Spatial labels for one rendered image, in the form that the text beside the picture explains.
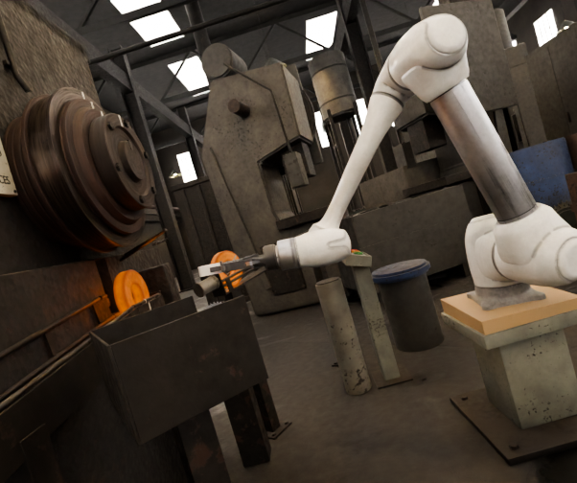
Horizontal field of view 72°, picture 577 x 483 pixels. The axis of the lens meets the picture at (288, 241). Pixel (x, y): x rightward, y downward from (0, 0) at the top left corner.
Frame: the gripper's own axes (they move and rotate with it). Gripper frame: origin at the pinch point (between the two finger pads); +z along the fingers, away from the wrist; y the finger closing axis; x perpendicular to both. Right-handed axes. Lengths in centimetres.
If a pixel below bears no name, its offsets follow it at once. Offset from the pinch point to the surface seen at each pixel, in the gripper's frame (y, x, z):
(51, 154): -22.7, 35.8, 26.0
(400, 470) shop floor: 3, -71, -43
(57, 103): -15, 50, 26
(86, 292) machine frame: -11.8, 1.2, 31.3
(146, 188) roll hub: 6.4, 28.2, 16.3
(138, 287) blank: 2.3, -1.1, 23.5
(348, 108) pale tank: 837, 249, -180
